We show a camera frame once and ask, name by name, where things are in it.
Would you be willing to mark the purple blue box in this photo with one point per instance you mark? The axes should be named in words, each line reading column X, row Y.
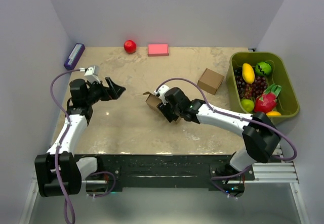
column 74, row 56

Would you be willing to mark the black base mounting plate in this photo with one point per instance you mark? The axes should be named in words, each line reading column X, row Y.
column 117, row 172

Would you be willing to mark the large brown cardboard box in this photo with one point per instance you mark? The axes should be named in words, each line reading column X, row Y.
column 153, row 101

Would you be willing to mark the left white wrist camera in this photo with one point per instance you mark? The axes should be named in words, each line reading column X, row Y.
column 91, row 73

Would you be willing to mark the pink rectangular box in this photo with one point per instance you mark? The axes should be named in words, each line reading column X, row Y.
column 155, row 50

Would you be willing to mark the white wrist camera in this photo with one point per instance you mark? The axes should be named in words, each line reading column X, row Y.
column 160, row 93
column 91, row 73

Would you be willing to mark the red apple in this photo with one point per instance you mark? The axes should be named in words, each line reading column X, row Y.
column 130, row 46

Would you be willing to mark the purple grapes bunch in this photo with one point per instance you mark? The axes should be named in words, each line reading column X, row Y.
column 249, row 90

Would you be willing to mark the aluminium rail frame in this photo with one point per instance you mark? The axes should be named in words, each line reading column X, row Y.
column 274, row 172

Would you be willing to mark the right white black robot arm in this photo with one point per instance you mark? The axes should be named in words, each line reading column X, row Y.
column 260, row 142

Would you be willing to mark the small folded cardboard box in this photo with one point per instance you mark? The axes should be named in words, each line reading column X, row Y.
column 210, row 81

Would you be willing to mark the orange fruit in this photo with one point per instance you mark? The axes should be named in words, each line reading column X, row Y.
column 273, row 113

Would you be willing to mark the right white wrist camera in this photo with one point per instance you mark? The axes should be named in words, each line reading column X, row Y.
column 160, row 93

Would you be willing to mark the red dragon fruit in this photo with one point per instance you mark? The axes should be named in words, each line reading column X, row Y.
column 267, row 101

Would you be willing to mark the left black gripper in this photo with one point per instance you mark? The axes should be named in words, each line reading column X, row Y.
column 116, row 90

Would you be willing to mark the green round fruit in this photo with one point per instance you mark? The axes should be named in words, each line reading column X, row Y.
column 263, row 68

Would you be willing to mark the olive green plastic bin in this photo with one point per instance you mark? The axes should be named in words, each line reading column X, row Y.
column 287, row 103

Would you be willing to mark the yellow mango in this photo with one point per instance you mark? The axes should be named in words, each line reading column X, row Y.
column 248, row 73

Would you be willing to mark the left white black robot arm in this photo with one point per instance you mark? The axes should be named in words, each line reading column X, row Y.
column 57, row 171

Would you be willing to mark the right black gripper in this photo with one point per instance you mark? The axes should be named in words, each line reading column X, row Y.
column 164, row 110

